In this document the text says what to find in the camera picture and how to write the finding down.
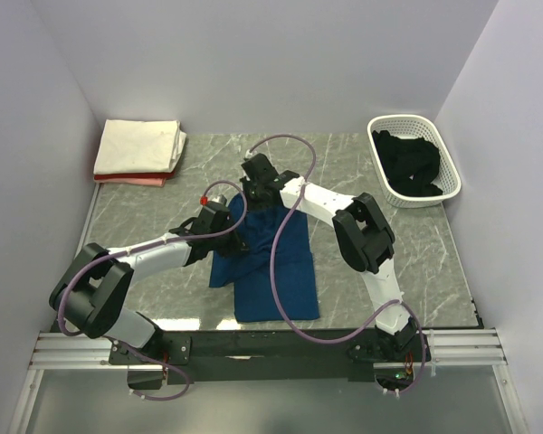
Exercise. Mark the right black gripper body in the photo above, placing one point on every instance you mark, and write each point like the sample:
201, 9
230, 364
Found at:
253, 198

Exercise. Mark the black clothes in basket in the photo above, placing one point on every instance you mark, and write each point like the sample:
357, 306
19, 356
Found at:
410, 165

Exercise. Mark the black base beam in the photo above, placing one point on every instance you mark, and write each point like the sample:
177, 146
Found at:
238, 355

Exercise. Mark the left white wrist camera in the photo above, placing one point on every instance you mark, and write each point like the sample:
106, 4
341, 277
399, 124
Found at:
220, 199

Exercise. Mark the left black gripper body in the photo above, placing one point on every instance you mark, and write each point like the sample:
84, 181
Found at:
228, 246

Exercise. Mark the aluminium rail frame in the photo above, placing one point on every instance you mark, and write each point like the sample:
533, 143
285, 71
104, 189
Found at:
467, 347

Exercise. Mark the white plastic laundry basket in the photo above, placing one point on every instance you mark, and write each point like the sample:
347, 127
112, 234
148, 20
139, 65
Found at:
411, 126

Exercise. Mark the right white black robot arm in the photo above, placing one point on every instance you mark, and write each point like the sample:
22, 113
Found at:
365, 241

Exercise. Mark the folded red t-shirt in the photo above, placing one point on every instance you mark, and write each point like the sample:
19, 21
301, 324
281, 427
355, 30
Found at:
134, 176

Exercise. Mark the folded white t-shirt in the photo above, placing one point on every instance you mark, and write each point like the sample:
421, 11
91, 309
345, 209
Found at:
139, 147

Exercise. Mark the folded pink t-shirt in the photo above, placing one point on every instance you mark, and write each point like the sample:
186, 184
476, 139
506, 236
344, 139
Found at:
152, 182

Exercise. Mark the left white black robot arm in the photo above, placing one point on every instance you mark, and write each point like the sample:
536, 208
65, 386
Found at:
89, 299

